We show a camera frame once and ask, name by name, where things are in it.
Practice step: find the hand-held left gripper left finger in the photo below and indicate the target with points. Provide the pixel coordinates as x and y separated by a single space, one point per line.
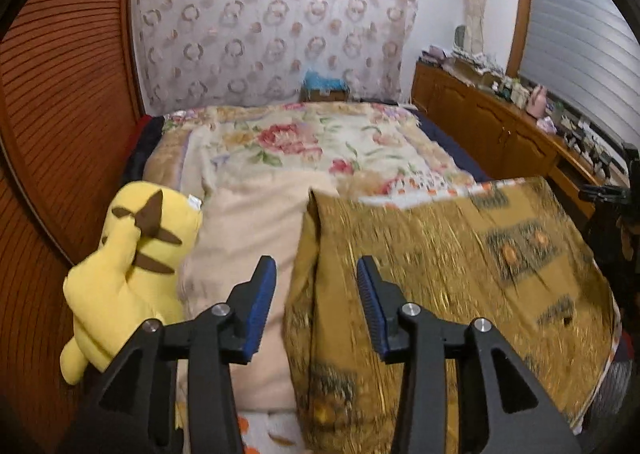
260 304

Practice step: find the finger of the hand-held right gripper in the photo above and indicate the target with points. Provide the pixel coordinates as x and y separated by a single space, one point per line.
600 194

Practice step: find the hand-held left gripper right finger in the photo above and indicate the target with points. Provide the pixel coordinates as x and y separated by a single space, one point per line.
372 304

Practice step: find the golden patterned garment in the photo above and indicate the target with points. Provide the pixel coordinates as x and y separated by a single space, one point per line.
450 259

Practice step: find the dark clothes pile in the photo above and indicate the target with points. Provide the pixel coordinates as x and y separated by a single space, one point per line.
142 148

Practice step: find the purple pouch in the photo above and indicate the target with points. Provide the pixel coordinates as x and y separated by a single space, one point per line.
546 124

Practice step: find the yellow plush toy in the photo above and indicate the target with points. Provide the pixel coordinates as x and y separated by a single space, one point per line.
130 259

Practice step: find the wooden sideboard cabinet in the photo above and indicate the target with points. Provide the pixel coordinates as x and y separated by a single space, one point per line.
475 113

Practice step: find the navy blanket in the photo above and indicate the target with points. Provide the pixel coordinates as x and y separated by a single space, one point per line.
450 143

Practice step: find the grey window blind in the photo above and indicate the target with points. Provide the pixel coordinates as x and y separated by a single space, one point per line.
575 33

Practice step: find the floral blanket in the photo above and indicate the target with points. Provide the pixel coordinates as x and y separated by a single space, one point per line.
300 143

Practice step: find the wooden organizer box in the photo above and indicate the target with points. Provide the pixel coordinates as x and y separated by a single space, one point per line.
475 73

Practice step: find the brown box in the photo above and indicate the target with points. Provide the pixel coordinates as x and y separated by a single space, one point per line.
325 94

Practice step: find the purple bag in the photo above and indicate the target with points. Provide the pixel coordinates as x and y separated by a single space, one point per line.
433 53

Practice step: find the blue cloth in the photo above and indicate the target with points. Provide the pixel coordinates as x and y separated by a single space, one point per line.
325 79

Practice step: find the wooden louvered wardrobe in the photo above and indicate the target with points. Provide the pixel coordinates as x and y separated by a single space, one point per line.
60 108

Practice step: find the wooden window frame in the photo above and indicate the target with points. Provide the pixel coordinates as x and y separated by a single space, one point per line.
520 8

